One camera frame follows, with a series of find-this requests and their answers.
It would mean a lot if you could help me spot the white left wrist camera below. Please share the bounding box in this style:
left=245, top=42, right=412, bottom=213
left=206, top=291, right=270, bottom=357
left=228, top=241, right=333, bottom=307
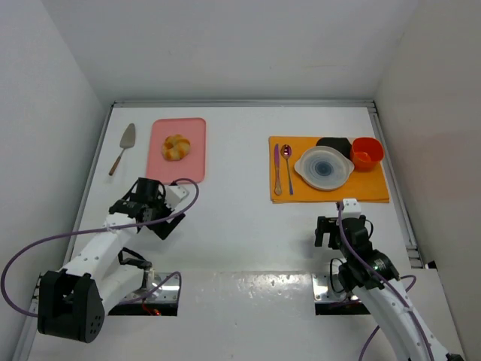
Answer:
left=165, top=185, right=189, bottom=211

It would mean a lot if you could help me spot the black coaster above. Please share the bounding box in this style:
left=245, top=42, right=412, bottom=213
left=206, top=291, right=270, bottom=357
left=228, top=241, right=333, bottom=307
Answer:
left=316, top=137, right=352, bottom=159

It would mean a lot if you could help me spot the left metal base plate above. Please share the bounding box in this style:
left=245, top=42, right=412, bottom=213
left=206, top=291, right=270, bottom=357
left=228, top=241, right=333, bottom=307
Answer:
left=118, top=271, right=182, bottom=305

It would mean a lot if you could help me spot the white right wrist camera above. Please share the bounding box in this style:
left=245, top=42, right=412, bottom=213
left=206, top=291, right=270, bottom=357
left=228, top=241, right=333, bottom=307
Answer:
left=341, top=199, right=362, bottom=219

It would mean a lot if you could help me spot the iridescent table knife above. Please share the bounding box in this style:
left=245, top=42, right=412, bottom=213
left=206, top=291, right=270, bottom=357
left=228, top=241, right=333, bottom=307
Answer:
left=274, top=144, right=282, bottom=196

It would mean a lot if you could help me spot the golden knotted bread roll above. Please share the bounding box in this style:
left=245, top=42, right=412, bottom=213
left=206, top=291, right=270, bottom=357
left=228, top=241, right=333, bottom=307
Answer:
left=162, top=134, right=191, bottom=161

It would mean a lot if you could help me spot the orange cup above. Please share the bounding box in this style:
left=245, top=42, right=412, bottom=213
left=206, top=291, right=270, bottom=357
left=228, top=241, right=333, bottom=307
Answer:
left=350, top=137, right=385, bottom=171

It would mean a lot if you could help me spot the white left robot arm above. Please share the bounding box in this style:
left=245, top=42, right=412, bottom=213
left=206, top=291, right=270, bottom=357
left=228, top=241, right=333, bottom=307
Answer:
left=37, top=177, right=189, bottom=343

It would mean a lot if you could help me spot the orange cloth placemat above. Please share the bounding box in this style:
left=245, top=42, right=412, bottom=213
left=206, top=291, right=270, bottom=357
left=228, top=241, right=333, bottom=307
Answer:
left=269, top=136, right=389, bottom=203

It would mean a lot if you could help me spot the pink rectangular tray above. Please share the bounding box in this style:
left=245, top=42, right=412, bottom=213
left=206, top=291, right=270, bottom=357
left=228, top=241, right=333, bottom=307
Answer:
left=146, top=118, right=206, bottom=184

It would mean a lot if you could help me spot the metal base plate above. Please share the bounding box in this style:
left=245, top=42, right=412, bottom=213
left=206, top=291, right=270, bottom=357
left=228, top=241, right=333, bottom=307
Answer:
left=118, top=271, right=182, bottom=305
left=311, top=272, right=358, bottom=303

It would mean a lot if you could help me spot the white plate blue swirl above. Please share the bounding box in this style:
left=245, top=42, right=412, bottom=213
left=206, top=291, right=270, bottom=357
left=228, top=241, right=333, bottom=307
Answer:
left=294, top=146, right=355, bottom=191

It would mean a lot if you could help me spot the steel cake server wooden handle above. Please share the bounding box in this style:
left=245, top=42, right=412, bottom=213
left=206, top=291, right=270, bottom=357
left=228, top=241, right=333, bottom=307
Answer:
left=108, top=123, right=136, bottom=176

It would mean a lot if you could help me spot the iridescent spoon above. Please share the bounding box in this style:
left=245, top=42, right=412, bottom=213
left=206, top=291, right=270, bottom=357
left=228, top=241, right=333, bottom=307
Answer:
left=280, top=144, right=294, bottom=196

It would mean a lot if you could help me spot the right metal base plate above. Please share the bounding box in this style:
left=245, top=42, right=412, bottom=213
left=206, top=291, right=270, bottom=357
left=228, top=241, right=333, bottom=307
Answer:
left=311, top=272, right=358, bottom=303

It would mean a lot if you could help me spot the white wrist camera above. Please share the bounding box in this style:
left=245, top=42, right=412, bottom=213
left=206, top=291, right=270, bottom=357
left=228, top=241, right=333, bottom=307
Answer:
left=165, top=185, right=189, bottom=211
left=341, top=199, right=362, bottom=219

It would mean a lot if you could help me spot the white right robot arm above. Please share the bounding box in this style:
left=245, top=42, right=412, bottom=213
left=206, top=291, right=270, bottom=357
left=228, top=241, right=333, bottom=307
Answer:
left=314, top=215, right=463, bottom=360

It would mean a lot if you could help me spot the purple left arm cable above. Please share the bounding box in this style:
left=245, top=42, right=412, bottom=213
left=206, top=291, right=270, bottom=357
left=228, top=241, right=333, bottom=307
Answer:
left=0, top=177, right=200, bottom=317

